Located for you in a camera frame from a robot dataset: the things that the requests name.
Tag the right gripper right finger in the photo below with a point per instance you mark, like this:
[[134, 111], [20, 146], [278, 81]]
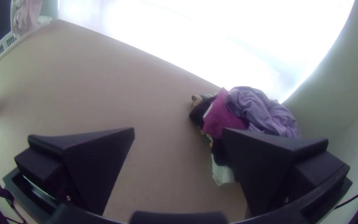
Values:
[[266, 168]]

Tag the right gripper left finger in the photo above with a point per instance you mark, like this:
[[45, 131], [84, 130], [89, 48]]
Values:
[[92, 161]]

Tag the heap of pale clothes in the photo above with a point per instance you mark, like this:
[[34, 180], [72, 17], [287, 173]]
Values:
[[26, 15]]

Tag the white laundry basket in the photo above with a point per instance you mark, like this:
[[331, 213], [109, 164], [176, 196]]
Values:
[[2, 49]]

